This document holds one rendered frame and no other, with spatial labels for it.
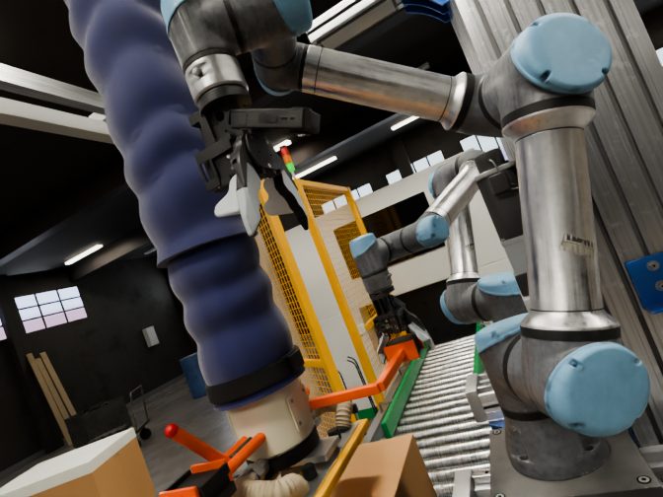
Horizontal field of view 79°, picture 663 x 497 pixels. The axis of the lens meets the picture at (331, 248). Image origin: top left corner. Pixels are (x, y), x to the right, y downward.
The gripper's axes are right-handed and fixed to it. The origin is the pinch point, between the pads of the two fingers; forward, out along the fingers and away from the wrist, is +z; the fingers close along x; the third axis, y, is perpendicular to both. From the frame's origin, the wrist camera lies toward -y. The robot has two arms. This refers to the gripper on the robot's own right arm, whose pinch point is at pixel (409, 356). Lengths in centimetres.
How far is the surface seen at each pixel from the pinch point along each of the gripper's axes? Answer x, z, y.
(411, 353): 2.2, -1.8, 4.0
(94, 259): -850, -264, -588
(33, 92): -177, -193, -58
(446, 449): -20, 62, -66
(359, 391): -5.1, -3.0, 26.6
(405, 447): -8.7, 21.2, 5.3
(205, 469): -27, -4, 51
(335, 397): -11.0, -3.0, 26.6
